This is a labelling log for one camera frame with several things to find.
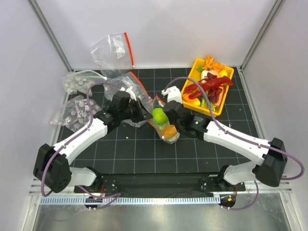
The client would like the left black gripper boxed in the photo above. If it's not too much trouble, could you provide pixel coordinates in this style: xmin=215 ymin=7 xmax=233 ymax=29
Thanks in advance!
xmin=119 ymin=97 xmax=153 ymax=123

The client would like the clear bag orange zipper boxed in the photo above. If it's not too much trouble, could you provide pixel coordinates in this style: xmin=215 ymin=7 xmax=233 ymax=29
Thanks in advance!
xmin=90 ymin=32 xmax=135 ymax=72
xmin=104 ymin=72 xmax=152 ymax=106
xmin=124 ymin=94 xmax=181 ymax=145

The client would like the toy green apple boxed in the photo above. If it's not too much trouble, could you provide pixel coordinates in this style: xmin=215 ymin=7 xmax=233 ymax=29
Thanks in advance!
xmin=152 ymin=108 xmax=168 ymax=124

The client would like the toy small orange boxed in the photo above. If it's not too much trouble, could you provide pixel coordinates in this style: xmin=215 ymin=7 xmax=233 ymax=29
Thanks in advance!
xmin=162 ymin=125 xmax=178 ymax=140

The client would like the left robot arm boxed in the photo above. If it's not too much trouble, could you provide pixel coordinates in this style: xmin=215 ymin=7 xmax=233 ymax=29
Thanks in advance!
xmin=33 ymin=91 xmax=153 ymax=196

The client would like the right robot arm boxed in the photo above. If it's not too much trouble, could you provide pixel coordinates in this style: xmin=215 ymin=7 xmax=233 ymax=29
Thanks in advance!
xmin=163 ymin=101 xmax=288 ymax=191

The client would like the bag of pink discs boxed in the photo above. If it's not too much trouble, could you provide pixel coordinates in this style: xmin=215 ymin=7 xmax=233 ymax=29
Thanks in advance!
xmin=51 ymin=95 xmax=101 ymax=132

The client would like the upright clear bag orange zipper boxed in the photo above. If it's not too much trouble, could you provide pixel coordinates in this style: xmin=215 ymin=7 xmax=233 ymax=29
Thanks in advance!
xmin=90 ymin=32 xmax=135 ymax=72

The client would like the bag of white discs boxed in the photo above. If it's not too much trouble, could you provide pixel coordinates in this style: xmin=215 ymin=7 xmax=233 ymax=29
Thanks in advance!
xmin=62 ymin=70 xmax=108 ymax=94

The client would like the toy orange fruit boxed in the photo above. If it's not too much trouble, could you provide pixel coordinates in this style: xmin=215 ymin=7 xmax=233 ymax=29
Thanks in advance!
xmin=188 ymin=98 xmax=201 ymax=106

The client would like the black grid mat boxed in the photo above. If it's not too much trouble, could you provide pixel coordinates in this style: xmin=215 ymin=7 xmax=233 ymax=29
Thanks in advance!
xmin=70 ymin=67 xmax=259 ymax=174

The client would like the toy red lobster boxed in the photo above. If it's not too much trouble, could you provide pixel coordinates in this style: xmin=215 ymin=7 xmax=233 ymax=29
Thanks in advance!
xmin=183 ymin=76 xmax=233 ymax=99

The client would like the toy white garlic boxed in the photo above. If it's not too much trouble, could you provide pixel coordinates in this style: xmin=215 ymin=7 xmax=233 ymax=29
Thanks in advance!
xmin=201 ymin=70 xmax=208 ymax=80

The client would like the small green toy sprig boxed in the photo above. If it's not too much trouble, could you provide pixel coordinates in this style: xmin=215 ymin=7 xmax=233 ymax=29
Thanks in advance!
xmin=196 ymin=65 xmax=203 ymax=72

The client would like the yellow plastic tray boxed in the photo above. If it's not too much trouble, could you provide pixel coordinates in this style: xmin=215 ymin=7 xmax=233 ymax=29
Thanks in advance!
xmin=181 ymin=59 xmax=234 ymax=117

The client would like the toy pink sausage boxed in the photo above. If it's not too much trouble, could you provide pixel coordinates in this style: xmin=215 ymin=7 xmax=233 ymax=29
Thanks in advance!
xmin=209 ymin=70 xmax=225 ymax=107

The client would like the toy orange coral piece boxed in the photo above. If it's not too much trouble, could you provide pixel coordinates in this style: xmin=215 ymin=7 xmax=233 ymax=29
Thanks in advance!
xmin=203 ymin=56 xmax=225 ymax=72

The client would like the toy yellow lemon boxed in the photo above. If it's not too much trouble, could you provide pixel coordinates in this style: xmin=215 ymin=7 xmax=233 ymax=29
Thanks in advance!
xmin=219 ymin=70 xmax=228 ymax=77

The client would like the black mounting plate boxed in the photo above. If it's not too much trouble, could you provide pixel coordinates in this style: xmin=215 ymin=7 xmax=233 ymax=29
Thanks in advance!
xmin=85 ymin=172 xmax=245 ymax=197

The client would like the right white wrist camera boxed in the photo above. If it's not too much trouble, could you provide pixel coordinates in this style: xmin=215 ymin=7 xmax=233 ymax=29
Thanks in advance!
xmin=161 ymin=86 xmax=182 ymax=104

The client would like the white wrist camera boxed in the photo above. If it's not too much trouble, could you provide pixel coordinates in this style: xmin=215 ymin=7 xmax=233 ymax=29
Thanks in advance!
xmin=161 ymin=86 xmax=182 ymax=104
xmin=120 ymin=86 xmax=137 ymax=101

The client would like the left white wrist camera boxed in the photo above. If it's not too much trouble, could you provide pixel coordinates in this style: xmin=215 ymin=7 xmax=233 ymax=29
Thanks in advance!
xmin=120 ymin=86 xmax=137 ymax=101

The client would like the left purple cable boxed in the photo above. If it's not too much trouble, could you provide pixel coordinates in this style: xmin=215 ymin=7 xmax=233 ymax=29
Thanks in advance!
xmin=40 ymin=83 xmax=126 ymax=209

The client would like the purple cable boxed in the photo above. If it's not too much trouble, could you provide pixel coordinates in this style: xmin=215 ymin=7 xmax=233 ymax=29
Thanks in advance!
xmin=40 ymin=83 xmax=126 ymax=209
xmin=165 ymin=77 xmax=304 ymax=210

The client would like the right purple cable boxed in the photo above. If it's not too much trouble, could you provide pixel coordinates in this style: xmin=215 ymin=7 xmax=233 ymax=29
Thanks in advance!
xmin=165 ymin=77 xmax=304 ymax=210

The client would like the aluminium front rail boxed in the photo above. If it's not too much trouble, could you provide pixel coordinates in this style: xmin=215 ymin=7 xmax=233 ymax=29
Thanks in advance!
xmin=38 ymin=173 xmax=279 ymax=207

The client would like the right aluminium post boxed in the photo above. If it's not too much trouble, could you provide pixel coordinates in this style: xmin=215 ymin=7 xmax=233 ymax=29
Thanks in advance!
xmin=240 ymin=0 xmax=285 ymax=72

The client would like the aluminium post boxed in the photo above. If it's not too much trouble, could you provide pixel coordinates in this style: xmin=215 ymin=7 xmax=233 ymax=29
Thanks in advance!
xmin=240 ymin=0 xmax=285 ymax=72
xmin=27 ymin=0 xmax=73 ymax=72

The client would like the left aluminium post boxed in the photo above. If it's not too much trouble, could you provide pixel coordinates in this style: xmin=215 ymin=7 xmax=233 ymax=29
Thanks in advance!
xmin=27 ymin=0 xmax=73 ymax=72

